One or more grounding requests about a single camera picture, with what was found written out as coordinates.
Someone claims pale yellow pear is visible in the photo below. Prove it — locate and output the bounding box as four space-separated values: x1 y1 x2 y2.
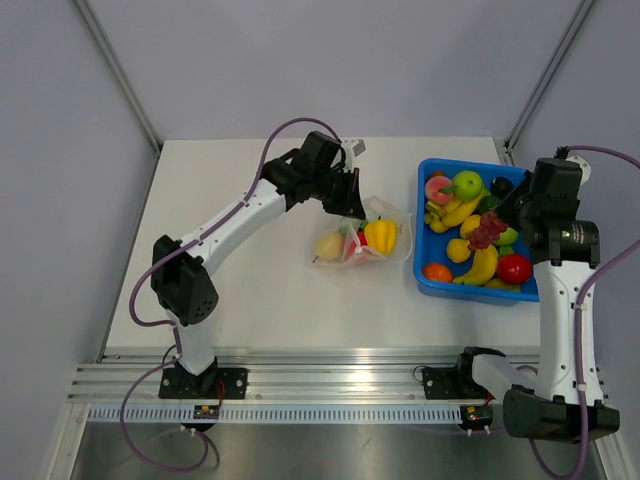
313 231 345 262

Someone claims clear zip top bag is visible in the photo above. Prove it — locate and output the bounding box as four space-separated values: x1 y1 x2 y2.
311 196 413 269

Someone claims aluminium frame post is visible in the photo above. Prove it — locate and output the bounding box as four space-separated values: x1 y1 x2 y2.
69 0 163 158
503 0 599 155

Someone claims blue plastic bin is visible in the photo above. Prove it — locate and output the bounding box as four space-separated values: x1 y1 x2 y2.
413 158 539 306

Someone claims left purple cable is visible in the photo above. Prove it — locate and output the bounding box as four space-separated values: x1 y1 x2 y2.
118 116 343 473

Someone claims white slotted cable duct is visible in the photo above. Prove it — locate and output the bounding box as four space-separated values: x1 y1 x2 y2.
88 404 461 425

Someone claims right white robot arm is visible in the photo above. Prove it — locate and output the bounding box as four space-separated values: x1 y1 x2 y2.
453 158 620 443

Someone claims left aluminium frame post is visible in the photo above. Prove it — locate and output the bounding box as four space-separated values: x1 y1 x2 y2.
69 0 163 158

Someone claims pink peach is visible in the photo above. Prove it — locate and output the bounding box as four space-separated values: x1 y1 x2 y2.
425 172 454 205

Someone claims red apple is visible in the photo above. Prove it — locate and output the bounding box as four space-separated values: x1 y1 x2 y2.
342 230 383 266

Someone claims right small circuit board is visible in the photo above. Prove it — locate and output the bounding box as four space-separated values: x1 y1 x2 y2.
460 404 494 430

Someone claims right aluminium frame post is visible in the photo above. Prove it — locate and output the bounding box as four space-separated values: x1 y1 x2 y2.
503 0 599 155

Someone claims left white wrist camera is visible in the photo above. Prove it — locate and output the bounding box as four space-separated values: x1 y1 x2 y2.
341 139 366 170

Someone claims light green lime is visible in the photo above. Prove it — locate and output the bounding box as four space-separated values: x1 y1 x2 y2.
494 227 519 247

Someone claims red grape bunch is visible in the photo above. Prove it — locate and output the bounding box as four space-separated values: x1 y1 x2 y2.
469 210 508 251

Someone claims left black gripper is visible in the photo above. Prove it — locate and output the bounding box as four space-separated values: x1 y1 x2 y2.
310 166 365 220

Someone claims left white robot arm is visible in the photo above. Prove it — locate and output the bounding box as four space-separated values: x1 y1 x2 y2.
151 131 366 398

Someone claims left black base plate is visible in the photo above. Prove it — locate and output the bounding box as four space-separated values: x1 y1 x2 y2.
158 367 249 400

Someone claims green watermelon toy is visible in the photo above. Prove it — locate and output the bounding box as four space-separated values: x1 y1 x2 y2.
338 219 369 237

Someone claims dark green avocado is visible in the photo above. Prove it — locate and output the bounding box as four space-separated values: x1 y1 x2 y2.
477 195 502 215

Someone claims yellow bell pepper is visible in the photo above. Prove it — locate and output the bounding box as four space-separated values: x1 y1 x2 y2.
364 219 398 255

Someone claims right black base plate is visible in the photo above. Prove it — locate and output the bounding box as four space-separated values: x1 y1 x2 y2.
412 365 493 401

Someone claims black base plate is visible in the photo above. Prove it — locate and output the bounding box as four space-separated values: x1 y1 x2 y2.
158 367 249 400
412 365 493 401

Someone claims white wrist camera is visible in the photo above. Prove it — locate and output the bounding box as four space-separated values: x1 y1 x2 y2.
567 154 592 186
341 139 366 170

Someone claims left small circuit board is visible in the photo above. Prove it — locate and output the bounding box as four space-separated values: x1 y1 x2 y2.
193 405 221 420

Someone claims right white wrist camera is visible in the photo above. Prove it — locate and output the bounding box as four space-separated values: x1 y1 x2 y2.
567 154 592 186

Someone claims green apple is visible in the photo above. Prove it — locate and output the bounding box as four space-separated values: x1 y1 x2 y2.
452 170 484 202

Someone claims small circuit board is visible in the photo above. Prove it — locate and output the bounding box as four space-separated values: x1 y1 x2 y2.
460 404 494 430
193 405 221 420

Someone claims dark purple mangosteen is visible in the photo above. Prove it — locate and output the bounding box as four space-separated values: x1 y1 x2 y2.
489 176 514 199

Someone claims orange persimmon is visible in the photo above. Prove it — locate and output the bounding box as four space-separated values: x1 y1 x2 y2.
421 262 454 283

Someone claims yellow lemon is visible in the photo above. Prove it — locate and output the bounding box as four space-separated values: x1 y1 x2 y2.
459 214 481 240

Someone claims aluminium rail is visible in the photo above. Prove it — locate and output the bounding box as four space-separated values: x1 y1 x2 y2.
67 347 458 405

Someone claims yellow banana bunch front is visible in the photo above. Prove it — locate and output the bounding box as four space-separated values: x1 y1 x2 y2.
453 245 499 287

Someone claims small yellow banana bunch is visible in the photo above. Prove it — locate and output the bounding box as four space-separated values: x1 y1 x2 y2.
425 194 485 233

